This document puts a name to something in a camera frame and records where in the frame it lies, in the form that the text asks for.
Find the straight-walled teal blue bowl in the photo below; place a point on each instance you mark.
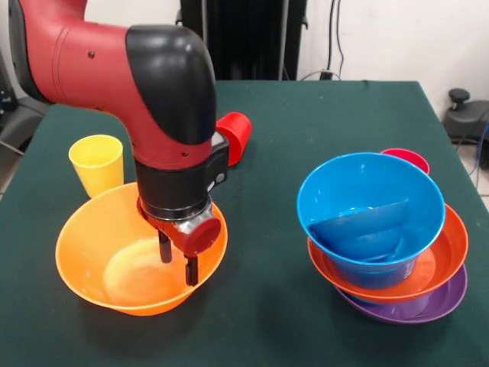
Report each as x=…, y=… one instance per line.
x=378, y=279

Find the yellow cup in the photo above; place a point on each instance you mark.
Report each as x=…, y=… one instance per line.
x=95, y=164

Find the large blue bowl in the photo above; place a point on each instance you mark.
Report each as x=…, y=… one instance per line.
x=363, y=179

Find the shallow purple bowl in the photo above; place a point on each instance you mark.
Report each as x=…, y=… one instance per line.
x=443, y=302

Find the shallow red-orange bowl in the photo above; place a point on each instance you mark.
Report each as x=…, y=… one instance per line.
x=447, y=252

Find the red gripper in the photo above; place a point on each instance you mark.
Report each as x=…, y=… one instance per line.
x=198, y=237

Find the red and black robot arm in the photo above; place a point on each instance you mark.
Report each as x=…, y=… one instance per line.
x=153, y=95

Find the small dark blue bowl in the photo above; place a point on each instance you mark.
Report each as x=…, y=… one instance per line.
x=366, y=229

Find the black base with knob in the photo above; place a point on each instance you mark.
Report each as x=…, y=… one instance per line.
x=464, y=114

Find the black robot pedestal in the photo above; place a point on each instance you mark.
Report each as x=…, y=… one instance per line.
x=248, y=38

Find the dark green tablecloth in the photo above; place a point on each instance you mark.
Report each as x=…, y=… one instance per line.
x=267, y=336

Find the red cup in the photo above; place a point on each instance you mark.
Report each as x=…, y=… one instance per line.
x=238, y=134

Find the large orange bowl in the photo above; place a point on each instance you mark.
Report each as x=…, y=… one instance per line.
x=95, y=237

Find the pink-red cup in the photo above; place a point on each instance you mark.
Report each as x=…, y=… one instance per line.
x=412, y=157

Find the black chair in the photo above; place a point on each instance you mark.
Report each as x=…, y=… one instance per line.
x=17, y=122

